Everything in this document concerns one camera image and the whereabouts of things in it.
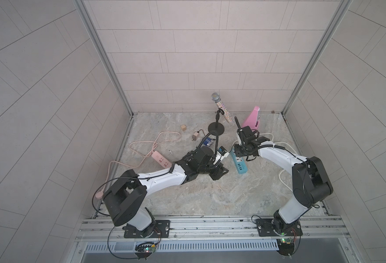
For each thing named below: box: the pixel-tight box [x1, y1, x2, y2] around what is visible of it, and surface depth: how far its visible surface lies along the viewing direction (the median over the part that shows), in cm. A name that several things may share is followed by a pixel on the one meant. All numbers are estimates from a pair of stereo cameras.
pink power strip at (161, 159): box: [151, 150, 173, 169], surface depth 93 cm
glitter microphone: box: [211, 92, 234, 124], surface depth 90 cm
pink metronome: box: [241, 105, 261, 131], surface depth 102 cm
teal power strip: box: [230, 151, 248, 175], surface depth 90 cm
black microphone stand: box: [207, 107, 225, 136], surface depth 110 cm
